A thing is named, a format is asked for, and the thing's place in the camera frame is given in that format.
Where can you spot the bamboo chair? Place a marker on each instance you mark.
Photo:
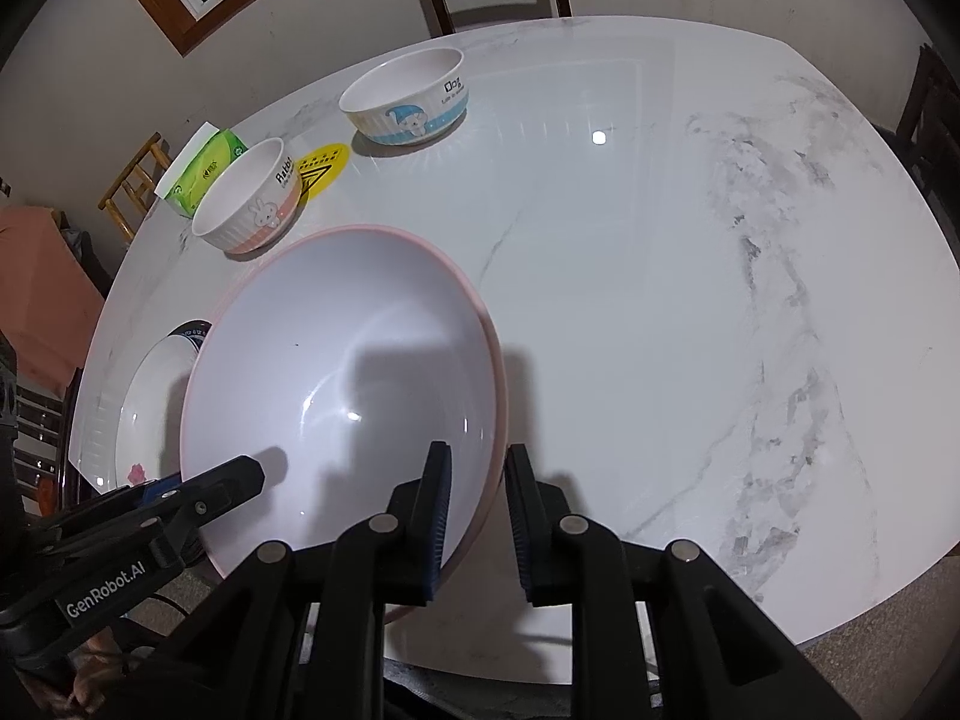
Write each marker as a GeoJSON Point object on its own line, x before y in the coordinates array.
{"type": "Point", "coordinates": [142, 157]}

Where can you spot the white pink rabbit bowl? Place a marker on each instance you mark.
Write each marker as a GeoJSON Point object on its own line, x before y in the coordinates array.
{"type": "Point", "coordinates": [247, 217]}

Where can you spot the round yellow warning sticker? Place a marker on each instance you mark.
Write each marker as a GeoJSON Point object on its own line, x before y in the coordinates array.
{"type": "Point", "coordinates": [326, 161]}

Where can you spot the large blue floral plate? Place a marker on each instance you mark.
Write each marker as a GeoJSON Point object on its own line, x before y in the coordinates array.
{"type": "Point", "coordinates": [187, 328]}

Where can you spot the large pink bowl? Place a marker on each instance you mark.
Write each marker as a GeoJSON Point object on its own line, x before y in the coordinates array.
{"type": "Point", "coordinates": [337, 352]}

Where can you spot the pink cloth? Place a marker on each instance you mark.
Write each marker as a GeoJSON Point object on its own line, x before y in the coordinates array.
{"type": "Point", "coordinates": [37, 277]}

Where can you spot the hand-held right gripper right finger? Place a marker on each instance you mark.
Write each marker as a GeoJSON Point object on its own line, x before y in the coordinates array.
{"type": "Point", "coordinates": [517, 525]}

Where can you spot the white plate with pink flowers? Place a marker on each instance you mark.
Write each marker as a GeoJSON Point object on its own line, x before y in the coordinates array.
{"type": "Point", "coordinates": [150, 405]}

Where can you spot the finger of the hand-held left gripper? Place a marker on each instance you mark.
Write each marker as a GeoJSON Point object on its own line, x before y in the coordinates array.
{"type": "Point", "coordinates": [225, 484]}
{"type": "Point", "coordinates": [154, 489]}

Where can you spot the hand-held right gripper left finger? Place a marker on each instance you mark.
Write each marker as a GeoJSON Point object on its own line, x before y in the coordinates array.
{"type": "Point", "coordinates": [439, 510]}

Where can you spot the dark wooden armchair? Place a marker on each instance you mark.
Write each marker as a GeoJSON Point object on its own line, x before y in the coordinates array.
{"type": "Point", "coordinates": [937, 112]}

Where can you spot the green tissue box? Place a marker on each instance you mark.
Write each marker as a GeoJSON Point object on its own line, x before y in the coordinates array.
{"type": "Point", "coordinates": [202, 172]}

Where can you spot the white blue cartoon bowl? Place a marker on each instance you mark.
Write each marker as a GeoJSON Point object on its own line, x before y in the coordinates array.
{"type": "Point", "coordinates": [405, 120]}

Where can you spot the person's left hand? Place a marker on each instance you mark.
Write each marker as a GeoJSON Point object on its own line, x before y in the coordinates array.
{"type": "Point", "coordinates": [94, 660]}

